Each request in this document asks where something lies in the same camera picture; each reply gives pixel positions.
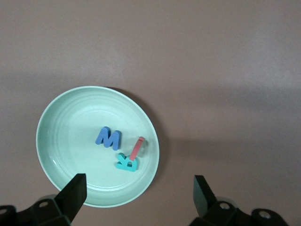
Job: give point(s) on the light green round plate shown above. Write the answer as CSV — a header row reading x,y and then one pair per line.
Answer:
x,y
75,122

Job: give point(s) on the teal foam letter R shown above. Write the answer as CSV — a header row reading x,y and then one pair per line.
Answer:
x,y
128,166

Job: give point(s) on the blue foam letter M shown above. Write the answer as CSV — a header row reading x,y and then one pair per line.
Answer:
x,y
109,140

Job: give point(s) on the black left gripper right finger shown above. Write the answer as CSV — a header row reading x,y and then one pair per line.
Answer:
x,y
207,202

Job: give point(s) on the pink foam letter Q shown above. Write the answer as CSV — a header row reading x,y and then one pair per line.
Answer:
x,y
136,148

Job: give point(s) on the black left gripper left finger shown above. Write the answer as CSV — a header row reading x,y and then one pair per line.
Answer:
x,y
70,200

